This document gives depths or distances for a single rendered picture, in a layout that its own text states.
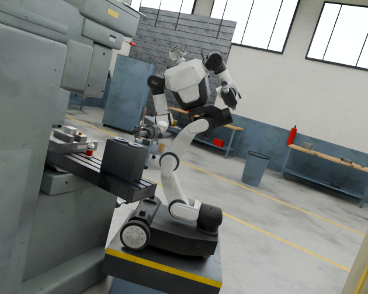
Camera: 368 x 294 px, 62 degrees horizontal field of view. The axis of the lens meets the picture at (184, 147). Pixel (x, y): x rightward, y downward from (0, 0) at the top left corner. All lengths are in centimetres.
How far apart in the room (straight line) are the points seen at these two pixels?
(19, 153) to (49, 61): 44
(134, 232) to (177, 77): 106
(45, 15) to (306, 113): 795
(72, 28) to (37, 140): 60
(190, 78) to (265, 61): 739
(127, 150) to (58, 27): 71
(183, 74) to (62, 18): 78
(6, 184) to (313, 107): 816
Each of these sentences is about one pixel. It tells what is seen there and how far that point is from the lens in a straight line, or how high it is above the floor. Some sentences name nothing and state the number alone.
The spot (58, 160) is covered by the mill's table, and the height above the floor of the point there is 89.
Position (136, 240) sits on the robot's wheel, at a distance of 215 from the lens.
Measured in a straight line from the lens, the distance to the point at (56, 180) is 188.
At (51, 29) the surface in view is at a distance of 169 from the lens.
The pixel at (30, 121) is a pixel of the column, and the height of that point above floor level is 119.
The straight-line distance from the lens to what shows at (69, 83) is 179.
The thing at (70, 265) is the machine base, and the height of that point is 20.
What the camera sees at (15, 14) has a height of 162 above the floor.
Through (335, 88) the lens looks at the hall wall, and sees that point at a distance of 901.
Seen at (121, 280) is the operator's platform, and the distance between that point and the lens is 224.
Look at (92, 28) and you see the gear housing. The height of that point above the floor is 169.
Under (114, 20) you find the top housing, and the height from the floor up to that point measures 178.
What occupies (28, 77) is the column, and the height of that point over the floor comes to 138.
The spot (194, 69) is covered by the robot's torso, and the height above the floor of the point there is 164.
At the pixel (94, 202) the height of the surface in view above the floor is 60.
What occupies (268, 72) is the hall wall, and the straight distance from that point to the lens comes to 927.
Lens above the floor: 151
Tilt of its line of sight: 10 degrees down
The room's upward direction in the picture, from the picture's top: 16 degrees clockwise
